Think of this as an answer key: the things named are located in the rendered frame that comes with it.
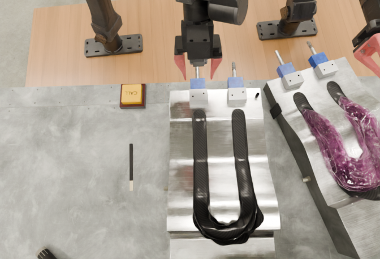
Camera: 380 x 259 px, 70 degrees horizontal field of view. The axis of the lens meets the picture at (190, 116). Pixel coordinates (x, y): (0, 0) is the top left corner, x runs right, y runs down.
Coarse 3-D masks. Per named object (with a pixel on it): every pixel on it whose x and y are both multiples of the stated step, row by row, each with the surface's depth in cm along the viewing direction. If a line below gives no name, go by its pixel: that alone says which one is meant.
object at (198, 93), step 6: (198, 72) 80; (198, 78) 78; (204, 78) 78; (192, 84) 78; (198, 84) 78; (204, 84) 78; (192, 90) 76; (198, 90) 76; (204, 90) 76; (192, 96) 76; (198, 96) 75; (204, 96) 75; (192, 102) 76; (198, 102) 76; (204, 102) 76
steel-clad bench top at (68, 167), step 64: (0, 128) 86; (64, 128) 86; (128, 128) 85; (0, 192) 80; (64, 192) 79; (128, 192) 79; (0, 256) 75; (64, 256) 74; (128, 256) 74; (320, 256) 72
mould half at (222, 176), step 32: (224, 96) 78; (224, 128) 75; (256, 128) 75; (192, 160) 73; (224, 160) 72; (256, 160) 72; (192, 192) 67; (224, 192) 66; (256, 192) 66; (192, 224) 63; (192, 256) 68; (224, 256) 67; (256, 256) 67
